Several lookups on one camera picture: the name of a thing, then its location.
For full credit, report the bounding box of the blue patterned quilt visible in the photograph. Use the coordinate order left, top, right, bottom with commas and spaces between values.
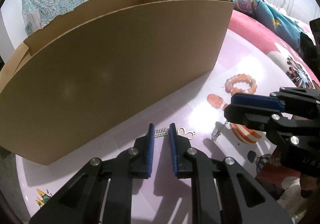
232, 0, 311, 58

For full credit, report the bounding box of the brown cardboard box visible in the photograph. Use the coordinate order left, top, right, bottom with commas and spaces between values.
1, 0, 234, 165

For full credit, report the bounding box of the pink floral blanket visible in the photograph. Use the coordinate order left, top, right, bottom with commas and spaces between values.
228, 10, 319, 88

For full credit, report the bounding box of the orange pink bead bracelet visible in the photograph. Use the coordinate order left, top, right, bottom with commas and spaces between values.
224, 74, 258, 97

